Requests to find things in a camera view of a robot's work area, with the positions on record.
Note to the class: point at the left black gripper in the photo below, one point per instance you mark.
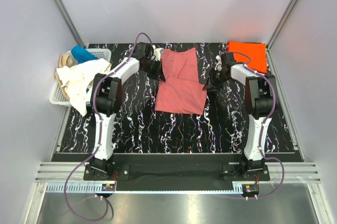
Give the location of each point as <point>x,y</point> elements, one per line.
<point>158,73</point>

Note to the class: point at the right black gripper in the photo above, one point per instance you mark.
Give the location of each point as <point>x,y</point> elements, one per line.
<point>210,84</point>

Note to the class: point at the salmon pink t-shirt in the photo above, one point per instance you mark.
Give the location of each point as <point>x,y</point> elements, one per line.
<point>181,92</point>

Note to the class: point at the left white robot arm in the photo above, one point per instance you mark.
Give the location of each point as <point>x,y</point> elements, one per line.
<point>106,101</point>

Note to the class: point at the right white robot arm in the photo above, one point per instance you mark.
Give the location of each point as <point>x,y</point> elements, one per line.
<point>260,101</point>

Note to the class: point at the folded orange t-shirt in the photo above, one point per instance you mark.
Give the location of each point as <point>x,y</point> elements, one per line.
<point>256,52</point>

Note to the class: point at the blue t-shirt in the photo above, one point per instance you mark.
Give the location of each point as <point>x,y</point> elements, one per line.
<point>82,55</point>

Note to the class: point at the white t-shirt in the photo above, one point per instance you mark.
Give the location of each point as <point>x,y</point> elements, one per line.
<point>77,81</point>

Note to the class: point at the beige t-shirt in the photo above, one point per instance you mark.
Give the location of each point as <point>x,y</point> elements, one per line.
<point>65,60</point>

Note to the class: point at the white plastic laundry basket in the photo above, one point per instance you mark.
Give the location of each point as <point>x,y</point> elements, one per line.
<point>56,96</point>

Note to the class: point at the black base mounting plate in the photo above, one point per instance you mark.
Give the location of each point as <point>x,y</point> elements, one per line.
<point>166,182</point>

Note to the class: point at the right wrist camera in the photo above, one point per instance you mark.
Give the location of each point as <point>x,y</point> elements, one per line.
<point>218,65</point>

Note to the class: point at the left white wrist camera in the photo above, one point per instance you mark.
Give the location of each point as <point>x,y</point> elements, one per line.
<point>157,54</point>

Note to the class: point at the left aluminium frame post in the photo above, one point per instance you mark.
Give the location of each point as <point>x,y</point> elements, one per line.
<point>69,23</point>

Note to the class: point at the aluminium frame post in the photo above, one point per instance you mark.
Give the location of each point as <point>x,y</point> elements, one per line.
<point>69,23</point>
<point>287,13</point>

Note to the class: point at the right aluminium frame post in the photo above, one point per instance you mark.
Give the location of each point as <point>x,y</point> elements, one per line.
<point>287,13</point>

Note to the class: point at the white slotted cable duct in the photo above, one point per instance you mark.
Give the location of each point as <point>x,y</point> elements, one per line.
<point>109,188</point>

